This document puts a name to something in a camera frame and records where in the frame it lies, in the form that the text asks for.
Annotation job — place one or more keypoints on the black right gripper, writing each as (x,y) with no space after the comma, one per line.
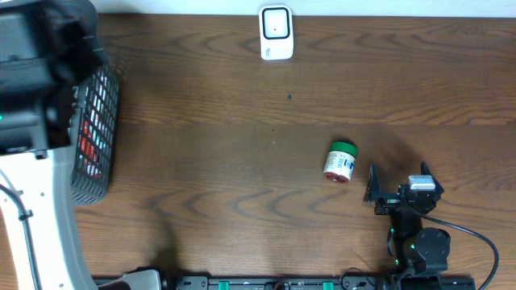
(373,192)

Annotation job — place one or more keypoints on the green lid white jar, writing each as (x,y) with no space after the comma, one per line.
(340,162)

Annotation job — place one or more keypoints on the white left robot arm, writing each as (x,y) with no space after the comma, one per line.
(59,108)

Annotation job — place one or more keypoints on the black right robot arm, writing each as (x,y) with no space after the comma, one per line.
(416,249)

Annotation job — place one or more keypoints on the white barcode scanner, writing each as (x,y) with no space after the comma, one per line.
(276,32)

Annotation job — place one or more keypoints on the grey plastic mesh basket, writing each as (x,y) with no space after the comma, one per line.
(97,115)

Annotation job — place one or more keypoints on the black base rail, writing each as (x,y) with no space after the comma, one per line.
(349,282)

